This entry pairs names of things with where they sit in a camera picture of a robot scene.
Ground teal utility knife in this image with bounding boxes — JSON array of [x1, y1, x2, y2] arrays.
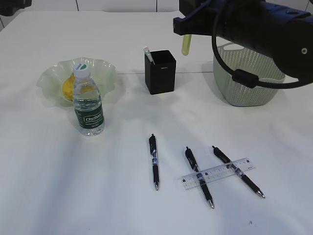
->
[[143, 46, 155, 65]]

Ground translucent green wavy glass plate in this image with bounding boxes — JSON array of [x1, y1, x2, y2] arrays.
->
[[36, 57, 118, 107]]

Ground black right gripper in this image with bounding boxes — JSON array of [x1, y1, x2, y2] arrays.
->
[[173, 0, 220, 36]]

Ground black pen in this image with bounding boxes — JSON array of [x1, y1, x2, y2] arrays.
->
[[212, 146, 265, 198], [185, 146, 215, 209], [149, 134, 159, 191]]

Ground black pen left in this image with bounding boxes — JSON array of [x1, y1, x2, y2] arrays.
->
[[149, 134, 159, 191]]

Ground yellow-green utility knife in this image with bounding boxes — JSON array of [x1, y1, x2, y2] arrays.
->
[[181, 34, 192, 56]]

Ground black pen right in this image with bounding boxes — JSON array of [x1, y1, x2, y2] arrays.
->
[[212, 146, 265, 198]]

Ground green woven plastic basket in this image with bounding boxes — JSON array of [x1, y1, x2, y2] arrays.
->
[[213, 43, 286, 107]]

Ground clear plastic ruler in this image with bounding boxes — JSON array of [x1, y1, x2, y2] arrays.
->
[[179, 158, 255, 190]]

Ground clear water bottle green label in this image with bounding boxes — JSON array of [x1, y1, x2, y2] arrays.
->
[[73, 63, 105, 137]]

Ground yellow pear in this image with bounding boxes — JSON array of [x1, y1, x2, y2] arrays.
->
[[61, 73, 97, 102]]

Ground black square pen holder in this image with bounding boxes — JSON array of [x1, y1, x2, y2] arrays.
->
[[144, 50, 176, 95]]

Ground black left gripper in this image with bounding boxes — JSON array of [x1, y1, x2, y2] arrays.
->
[[0, 0, 32, 16]]

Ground black pen middle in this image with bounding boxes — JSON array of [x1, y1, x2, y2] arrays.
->
[[185, 146, 215, 209]]

